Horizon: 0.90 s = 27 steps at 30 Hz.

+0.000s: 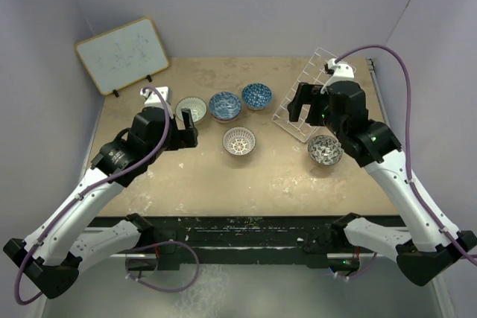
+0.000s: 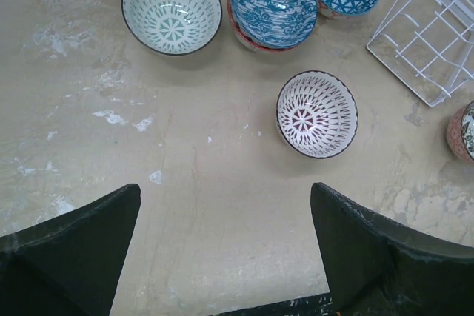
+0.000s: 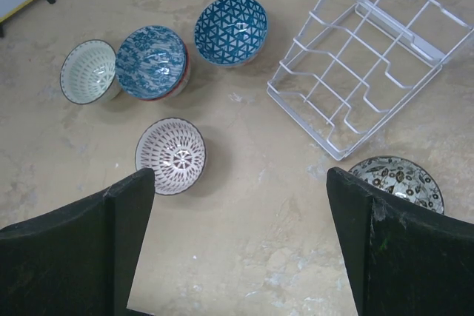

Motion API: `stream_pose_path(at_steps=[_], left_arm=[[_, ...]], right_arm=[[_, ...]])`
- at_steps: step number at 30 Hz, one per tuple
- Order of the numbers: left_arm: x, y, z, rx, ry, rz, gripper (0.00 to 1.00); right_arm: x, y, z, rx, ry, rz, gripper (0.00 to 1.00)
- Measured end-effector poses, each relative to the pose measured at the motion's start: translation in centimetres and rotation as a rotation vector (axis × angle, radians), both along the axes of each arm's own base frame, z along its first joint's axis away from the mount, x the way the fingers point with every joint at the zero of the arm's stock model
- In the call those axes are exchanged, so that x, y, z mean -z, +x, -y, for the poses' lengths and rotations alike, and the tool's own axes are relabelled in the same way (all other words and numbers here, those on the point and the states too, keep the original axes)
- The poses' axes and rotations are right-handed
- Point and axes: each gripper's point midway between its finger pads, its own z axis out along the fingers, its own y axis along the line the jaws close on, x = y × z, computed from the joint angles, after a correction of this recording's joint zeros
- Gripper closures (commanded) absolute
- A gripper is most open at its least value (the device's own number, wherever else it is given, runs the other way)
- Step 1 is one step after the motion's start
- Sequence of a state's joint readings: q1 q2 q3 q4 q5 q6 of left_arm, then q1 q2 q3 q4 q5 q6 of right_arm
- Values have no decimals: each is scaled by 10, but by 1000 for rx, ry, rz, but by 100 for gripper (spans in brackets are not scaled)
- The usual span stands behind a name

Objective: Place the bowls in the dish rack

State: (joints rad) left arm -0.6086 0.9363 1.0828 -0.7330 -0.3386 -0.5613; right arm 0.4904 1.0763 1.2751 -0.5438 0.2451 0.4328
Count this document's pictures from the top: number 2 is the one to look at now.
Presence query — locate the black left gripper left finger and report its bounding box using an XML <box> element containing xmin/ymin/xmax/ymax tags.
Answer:
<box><xmin>1</xmin><ymin>184</ymin><xmax>141</xmax><ymax>315</ymax></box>

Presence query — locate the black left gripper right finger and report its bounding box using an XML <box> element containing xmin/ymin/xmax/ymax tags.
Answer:
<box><xmin>310</xmin><ymin>183</ymin><xmax>473</xmax><ymax>315</ymax></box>

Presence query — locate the orange floral pattern bowl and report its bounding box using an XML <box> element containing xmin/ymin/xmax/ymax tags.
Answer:
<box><xmin>446</xmin><ymin>101</ymin><xmax>473</xmax><ymax>165</ymax></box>

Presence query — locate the white bowl maroon pattern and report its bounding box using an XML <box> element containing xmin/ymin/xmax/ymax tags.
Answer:
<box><xmin>276</xmin><ymin>70</ymin><xmax>358</xmax><ymax>160</ymax></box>

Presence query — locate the white bowl green pattern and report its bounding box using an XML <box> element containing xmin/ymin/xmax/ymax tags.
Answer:
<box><xmin>121</xmin><ymin>0</ymin><xmax>223</xmax><ymax>56</ymax></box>

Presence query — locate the red rimmed bowl underneath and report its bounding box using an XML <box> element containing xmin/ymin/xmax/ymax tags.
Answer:
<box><xmin>227</xmin><ymin>0</ymin><xmax>294</xmax><ymax>53</ymax></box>

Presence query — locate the blue floral pattern bowl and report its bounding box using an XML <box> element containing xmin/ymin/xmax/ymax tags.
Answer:
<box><xmin>230</xmin><ymin>0</ymin><xmax>318</xmax><ymax>49</ymax></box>

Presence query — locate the white wire dish rack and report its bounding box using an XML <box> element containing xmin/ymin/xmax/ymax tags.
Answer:
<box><xmin>366</xmin><ymin>0</ymin><xmax>473</xmax><ymax>107</ymax></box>

